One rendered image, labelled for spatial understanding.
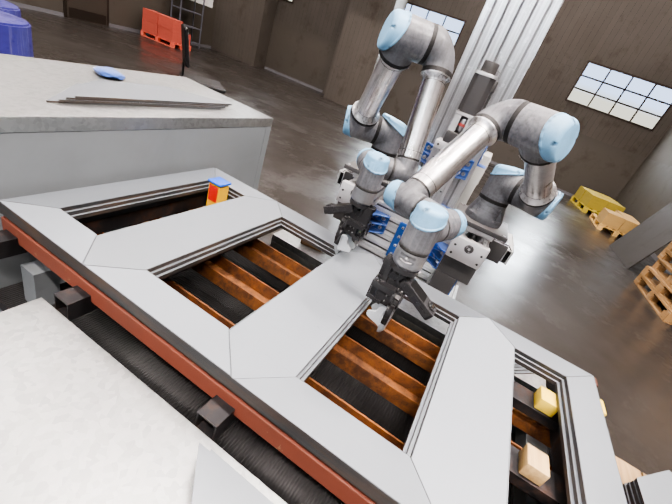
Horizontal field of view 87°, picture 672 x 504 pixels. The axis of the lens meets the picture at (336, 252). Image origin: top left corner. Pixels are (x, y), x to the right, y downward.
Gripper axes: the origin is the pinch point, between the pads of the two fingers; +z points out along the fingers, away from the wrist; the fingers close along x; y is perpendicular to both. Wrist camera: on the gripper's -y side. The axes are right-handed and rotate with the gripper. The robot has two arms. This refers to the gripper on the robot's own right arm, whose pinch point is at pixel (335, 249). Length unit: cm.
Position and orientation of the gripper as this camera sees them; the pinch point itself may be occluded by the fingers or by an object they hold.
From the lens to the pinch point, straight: 121.7
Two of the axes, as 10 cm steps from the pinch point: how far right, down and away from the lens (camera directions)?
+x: 4.5, -3.1, 8.4
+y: 8.3, 4.8, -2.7
